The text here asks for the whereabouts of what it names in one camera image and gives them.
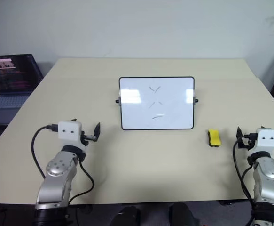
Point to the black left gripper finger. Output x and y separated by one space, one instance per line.
73 120
97 130

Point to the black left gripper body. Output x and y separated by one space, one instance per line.
89 138

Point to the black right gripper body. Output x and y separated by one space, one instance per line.
246 144

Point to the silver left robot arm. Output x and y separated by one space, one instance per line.
57 174

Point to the yellow and black eraser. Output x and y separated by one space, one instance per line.
214 137

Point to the black-framed whiteboard on stand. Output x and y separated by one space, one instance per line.
155 103

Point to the open blue laptop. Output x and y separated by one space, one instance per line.
12 75

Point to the dark rounded shape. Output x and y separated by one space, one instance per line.
126 216

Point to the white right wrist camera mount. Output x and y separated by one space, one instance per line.
267 139

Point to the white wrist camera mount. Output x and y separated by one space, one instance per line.
267 139
69 131

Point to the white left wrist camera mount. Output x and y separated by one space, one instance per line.
69 131

